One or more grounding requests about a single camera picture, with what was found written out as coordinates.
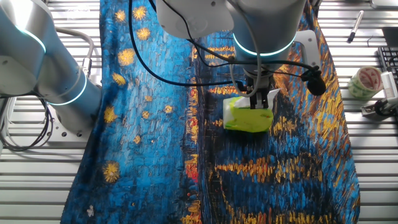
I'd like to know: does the white camera on stand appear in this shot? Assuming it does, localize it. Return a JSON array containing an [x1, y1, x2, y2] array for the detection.
[[381, 71, 398, 108]]

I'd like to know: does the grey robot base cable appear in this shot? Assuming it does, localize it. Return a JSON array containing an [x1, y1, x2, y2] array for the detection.
[[54, 26, 95, 78]]

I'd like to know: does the black cable with ferrite bead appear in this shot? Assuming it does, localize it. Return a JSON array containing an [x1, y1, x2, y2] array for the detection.
[[148, 0, 327, 96]]

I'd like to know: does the black and white marker pen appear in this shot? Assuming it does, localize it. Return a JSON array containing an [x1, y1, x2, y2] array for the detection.
[[346, 10, 365, 44]]

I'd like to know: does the black computer keyboard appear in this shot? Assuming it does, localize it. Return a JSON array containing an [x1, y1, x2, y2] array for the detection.
[[377, 46, 398, 82]]

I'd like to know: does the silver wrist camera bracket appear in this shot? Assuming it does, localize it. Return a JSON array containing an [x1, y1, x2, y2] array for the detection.
[[294, 29, 322, 71]]

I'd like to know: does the white paper napkin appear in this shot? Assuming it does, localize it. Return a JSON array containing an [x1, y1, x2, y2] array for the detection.
[[231, 88, 282, 110]]

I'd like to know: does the grey wrist cable loop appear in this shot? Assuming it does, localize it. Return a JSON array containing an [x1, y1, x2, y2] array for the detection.
[[228, 0, 261, 98]]

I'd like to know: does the black rectangular object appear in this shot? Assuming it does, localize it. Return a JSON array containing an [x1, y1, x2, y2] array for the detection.
[[381, 27, 398, 48]]

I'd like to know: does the green tissue pack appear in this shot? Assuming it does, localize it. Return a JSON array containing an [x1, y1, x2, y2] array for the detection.
[[223, 96, 274, 134]]

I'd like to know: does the grey laptop edge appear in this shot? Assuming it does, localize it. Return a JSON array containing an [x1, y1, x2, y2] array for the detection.
[[369, 0, 398, 10]]

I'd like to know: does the long black camera cable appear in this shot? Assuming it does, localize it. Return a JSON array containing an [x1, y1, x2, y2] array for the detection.
[[128, 0, 249, 93]]

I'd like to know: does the black cable bundle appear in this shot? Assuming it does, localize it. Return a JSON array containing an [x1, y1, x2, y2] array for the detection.
[[0, 93, 55, 152]]

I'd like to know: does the starry night painted tablecloth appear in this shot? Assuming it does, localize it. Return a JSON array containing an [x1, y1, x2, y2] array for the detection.
[[60, 0, 361, 224]]

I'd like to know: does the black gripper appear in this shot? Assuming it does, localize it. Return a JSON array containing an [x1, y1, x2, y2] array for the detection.
[[244, 77, 271, 110]]

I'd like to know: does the metal camera stand bracket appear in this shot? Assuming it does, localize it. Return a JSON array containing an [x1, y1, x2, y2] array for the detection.
[[360, 98, 398, 122]]

